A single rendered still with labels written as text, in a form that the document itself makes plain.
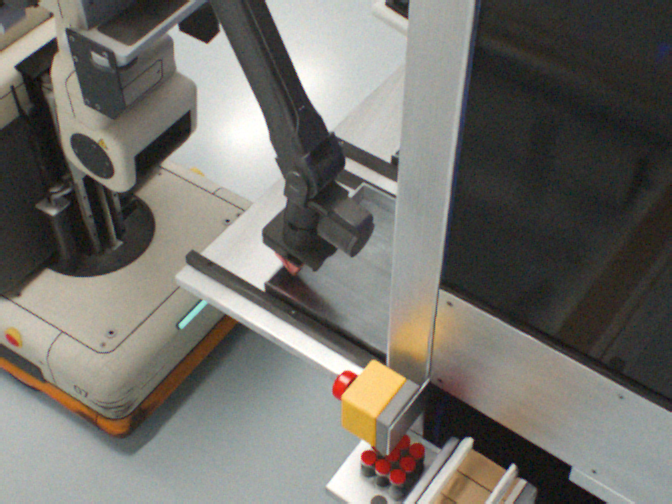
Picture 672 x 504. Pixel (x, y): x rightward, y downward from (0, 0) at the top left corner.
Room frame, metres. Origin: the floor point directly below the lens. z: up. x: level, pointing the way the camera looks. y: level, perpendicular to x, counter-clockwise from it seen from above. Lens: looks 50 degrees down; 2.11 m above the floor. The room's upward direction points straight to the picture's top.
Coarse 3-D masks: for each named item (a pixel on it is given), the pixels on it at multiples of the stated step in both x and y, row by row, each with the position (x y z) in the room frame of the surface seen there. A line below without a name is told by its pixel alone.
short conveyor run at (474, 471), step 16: (448, 448) 0.68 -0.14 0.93; (464, 448) 0.66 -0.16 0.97; (432, 464) 0.66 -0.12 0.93; (448, 464) 0.64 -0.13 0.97; (464, 464) 0.66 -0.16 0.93; (480, 464) 0.66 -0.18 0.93; (496, 464) 0.66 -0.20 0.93; (512, 464) 0.64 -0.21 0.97; (432, 480) 0.64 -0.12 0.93; (448, 480) 0.63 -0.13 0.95; (464, 480) 0.64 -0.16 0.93; (480, 480) 0.64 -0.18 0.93; (496, 480) 0.64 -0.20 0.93; (512, 480) 0.62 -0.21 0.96; (416, 496) 0.61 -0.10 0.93; (432, 496) 0.60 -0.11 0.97; (448, 496) 0.62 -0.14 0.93; (464, 496) 0.62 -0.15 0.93; (480, 496) 0.62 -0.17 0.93; (496, 496) 0.60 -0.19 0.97; (512, 496) 0.62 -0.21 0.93; (528, 496) 0.62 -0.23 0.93
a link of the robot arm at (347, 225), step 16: (288, 176) 0.96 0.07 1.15; (304, 176) 0.95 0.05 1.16; (288, 192) 0.96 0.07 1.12; (304, 192) 0.95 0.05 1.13; (320, 192) 0.97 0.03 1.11; (336, 192) 0.98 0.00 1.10; (320, 208) 0.95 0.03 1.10; (336, 208) 0.95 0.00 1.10; (352, 208) 0.95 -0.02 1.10; (320, 224) 0.95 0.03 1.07; (336, 224) 0.94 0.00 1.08; (352, 224) 0.93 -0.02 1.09; (368, 224) 0.94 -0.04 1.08; (336, 240) 0.93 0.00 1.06; (352, 240) 0.92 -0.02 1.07; (352, 256) 0.92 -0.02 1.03
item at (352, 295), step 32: (384, 192) 1.16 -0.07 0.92; (384, 224) 1.12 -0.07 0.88; (384, 256) 1.05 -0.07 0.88; (288, 288) 0.98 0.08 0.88; (320, 288) 0.98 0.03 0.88; (352, 288) 0.98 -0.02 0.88; (384, 288) 0.98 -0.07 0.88; (320, 320) 0.91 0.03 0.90; (352, 320) 0.92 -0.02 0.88; (384, 320) 0.92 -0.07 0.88; (384, 352) 0.84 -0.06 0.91
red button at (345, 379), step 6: (342, 372) 0.74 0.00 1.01; (348, 372) 0.74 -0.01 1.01; (354, 372) 0.75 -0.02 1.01; (336, 378) 0.74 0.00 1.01; (342, 378) 0.73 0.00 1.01; (348, 378) 0.73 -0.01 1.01; (354, 378) 0.73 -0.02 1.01; (336, 384) 0.73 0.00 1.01; (342, 384) 0.72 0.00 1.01; (348, 384) 0.72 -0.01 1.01; (336, 390) 0.72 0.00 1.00; (342, 390) 0.72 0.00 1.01; (336, 396) 0.72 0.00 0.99
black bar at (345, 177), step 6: (342, 174) 1.21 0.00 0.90; (348, 174) 1.21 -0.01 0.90; (336, 180) 1.22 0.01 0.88; (342, 180) 1.21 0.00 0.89; (348, 180) 1.20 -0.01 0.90; (354, 180) 1.20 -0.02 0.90; (360, 180) 1.20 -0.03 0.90; (366, 180) 1.20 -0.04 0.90; (348, 186) 1.20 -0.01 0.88; (354, 186) 1.20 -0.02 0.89; (372, 186) 1.19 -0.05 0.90; (378, 186) 1.19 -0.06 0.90; (390, 192) 1.17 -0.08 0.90; (396, 198) 1.16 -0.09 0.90
